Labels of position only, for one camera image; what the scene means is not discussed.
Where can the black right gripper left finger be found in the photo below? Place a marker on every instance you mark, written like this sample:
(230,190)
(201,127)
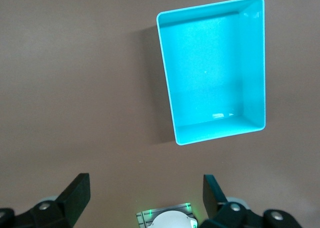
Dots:
(70,203)

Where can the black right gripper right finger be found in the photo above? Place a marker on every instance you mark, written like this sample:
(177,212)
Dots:
(225,213)

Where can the teal plastic storage bin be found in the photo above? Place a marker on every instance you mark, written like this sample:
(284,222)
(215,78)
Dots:
(207,75)

